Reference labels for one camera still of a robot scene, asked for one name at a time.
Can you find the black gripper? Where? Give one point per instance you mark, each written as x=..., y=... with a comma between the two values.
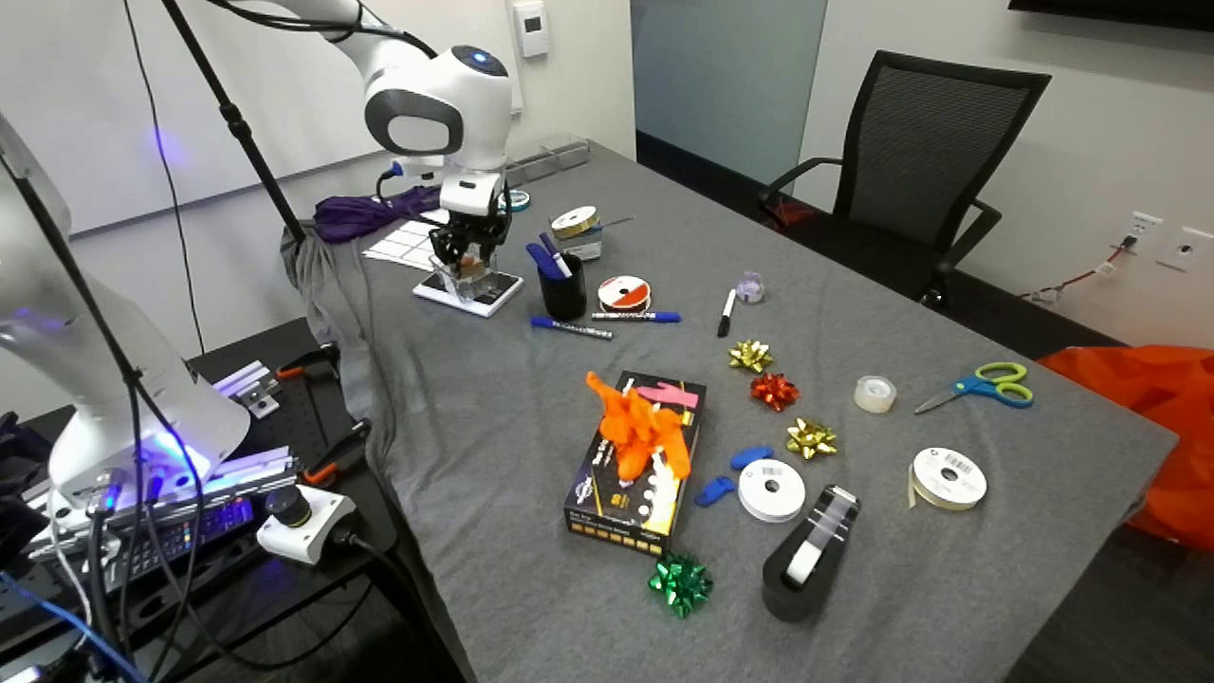
x=470, y=233

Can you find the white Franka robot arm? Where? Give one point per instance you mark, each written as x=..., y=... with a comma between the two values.
x=431, y=107

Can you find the blue pen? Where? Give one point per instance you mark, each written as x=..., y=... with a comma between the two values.
x=645, y=318
x=560, y=254
x=572, y=329
x=541, y=261

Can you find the blue tape roll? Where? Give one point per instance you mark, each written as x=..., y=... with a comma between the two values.
x=517, y=200

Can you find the black pen cup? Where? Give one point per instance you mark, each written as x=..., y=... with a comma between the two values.
x=563, y=298

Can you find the silver ribbon spool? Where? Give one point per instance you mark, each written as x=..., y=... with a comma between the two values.
x=573, y=218

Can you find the purple cloth bundle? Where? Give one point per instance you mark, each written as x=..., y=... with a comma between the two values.
x=364, y=214

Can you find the clear compartment tray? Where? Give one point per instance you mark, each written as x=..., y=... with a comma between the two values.
x=556, y=159

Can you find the orange white ribbon spool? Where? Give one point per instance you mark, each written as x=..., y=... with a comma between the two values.
x=625, y=293

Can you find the orange black clamp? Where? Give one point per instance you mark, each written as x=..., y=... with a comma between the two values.
x=302, y=370
x=333, y=456

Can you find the orange ribbon bow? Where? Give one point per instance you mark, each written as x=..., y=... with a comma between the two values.
x=637, y=429

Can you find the pink eraser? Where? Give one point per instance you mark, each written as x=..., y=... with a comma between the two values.
x=670, y=395

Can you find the black marker pen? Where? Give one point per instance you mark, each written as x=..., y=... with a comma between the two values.
x=725, y=313

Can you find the black tray with tools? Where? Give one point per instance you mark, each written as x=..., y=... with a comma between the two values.
x=631, y=505

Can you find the gold gift bow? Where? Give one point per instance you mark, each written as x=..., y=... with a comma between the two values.
x=747, y=356
x=811, y=440

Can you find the red gift bow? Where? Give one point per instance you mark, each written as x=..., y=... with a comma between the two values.
x=771, y=388

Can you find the blue plastic clip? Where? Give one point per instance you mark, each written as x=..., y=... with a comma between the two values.
x=747, y=456
x=716, y=488

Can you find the green gift bow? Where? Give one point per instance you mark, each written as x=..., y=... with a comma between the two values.
x=679, y=586

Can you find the white small ball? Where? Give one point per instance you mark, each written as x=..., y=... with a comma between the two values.
x=875, y=391

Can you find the black equipment cart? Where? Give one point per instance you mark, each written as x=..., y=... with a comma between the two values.
x=190, y=619

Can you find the black tape dispenser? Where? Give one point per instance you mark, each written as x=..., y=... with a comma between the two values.
x=789, y=590

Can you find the black mesh office chair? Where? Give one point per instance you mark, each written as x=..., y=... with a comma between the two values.
x=935, y=138

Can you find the white gold ribbon spool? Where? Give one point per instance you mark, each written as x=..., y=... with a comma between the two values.
x=931, y=488

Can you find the blue green scissors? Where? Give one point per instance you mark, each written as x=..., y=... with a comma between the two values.
x=971, y=388

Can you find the grey table cloth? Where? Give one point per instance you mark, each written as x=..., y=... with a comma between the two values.
x=950, y=584

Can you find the orange plastic bag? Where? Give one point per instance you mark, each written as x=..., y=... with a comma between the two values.
x=1162, y=404

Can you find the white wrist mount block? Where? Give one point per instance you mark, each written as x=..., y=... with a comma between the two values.
x=470, y=197

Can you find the white wall thermostat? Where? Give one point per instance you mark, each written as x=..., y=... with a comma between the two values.
x=532, y=25

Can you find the silver metal bracket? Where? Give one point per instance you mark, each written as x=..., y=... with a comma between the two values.
x=247, y=385

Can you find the black camera tripod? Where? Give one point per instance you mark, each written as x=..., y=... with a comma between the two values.
x=234, y=121

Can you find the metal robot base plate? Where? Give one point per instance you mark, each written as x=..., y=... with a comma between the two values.
x=202, y=495

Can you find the white wall outlet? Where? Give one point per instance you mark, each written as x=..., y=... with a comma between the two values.
x=1194, y=250
x=1147, y=233

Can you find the black wall television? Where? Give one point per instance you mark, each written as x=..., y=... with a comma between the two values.
x=1112, y=11

